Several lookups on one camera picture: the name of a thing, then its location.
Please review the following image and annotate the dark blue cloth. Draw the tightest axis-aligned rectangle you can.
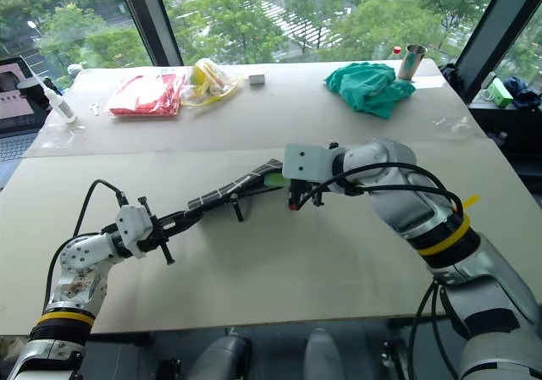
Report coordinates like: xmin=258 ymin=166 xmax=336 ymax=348
xmin=502 ymin=75 xmax=542 ymax=111

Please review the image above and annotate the yellow zip tie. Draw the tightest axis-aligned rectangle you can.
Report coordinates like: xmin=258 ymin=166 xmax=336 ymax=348
xmin=460 ymin=192 xmax=482 ymax=212

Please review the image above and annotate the metal cup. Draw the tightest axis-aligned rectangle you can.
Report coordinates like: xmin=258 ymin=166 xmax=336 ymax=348
xmin=396 ymin=43 xmax=429 ymax=81

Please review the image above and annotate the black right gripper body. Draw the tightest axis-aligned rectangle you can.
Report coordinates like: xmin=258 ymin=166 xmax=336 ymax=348
xmin=290 ymin=178 xmax=326 ymax=198

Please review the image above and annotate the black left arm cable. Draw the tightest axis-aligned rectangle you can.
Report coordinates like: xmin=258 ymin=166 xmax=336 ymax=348
xmin=41 ymin=179 xmax=130 ymax=313

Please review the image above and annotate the white squeeze bottle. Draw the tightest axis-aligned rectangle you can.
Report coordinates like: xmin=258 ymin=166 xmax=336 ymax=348
xmin=25 ymin=67 xmax=78 ymax=124

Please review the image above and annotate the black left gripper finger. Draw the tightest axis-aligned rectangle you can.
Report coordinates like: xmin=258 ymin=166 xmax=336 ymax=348
xmin=152 ymin=208 xmax=204 ymax=227
xmin=158 ymin=215 xmax=207 ymax=239

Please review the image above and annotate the black grid pouch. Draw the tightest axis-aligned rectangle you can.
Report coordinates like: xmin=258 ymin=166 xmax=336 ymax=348
xmin=187 ymin=157 xmax=293 ymax=223

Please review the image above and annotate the black cable under right arm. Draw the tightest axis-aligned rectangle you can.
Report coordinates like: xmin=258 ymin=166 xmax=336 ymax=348
xmin=407 ymin=278 xmax=462 ymax=380

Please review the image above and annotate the green box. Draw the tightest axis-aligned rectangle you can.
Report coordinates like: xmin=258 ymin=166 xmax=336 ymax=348
xmin=487 ymin=76 xmax=514 ymax=108

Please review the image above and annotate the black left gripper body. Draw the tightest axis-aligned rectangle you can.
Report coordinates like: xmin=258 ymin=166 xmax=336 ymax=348
xmin=136 ymin=196 xmax=177 ymax=267

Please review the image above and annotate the red white packaged bag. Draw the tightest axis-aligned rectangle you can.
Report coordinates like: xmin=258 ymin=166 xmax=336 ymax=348
xmin=102 ymin=72 xmax=188 ymax=119

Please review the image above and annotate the black bag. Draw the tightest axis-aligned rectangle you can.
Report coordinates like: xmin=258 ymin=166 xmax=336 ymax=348
xmin=439 ymin=61 xmax=459 ymax=98

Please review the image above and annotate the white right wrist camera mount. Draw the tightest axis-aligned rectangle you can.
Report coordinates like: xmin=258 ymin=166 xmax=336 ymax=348
xmin=281 ymin=142 xmax=340 ymax=184

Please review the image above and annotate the grey laptop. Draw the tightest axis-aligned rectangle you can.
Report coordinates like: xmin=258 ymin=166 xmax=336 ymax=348
xmin=0 ymin=56 xmax=48 ymax=180

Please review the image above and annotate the yellow clear zip bag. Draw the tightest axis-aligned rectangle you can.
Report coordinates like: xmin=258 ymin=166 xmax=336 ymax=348
xmin=179 ymin=57 xmax=246 ymax=108

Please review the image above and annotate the green cloth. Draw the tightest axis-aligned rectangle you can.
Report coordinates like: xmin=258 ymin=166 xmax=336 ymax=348
xmin=323 ymin=61 xmax=418 ymax=121

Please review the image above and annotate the clear plastic wrapper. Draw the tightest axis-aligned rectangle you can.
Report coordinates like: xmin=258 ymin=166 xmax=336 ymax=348
xmin=430 ymin=115 xmax=484 ymax=139

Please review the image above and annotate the dark window frame pillar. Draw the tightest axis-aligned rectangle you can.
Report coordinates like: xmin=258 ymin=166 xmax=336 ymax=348
xmin=113 ymin=0 xmax=185 ymax=67
xmin=454 ymin=0 xmax=542 ymax=104

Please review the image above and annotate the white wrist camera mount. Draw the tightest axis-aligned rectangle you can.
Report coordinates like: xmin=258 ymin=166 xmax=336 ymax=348
xmin=115 ymin=204 xmax=156 ymax=258
xmin=281 ymin=142 xmax=340 ymax=184

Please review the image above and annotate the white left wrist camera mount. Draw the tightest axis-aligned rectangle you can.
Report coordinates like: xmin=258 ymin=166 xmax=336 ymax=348
xmin=115 ymin=204 xmax=156 ymax=258

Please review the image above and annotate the dark rounded shape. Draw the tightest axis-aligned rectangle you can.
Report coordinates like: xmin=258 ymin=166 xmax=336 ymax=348
xmin=185 ymin=334 xmax=254 ymax=380
xmin=303 ymin=328 xmax=345 ymax=380

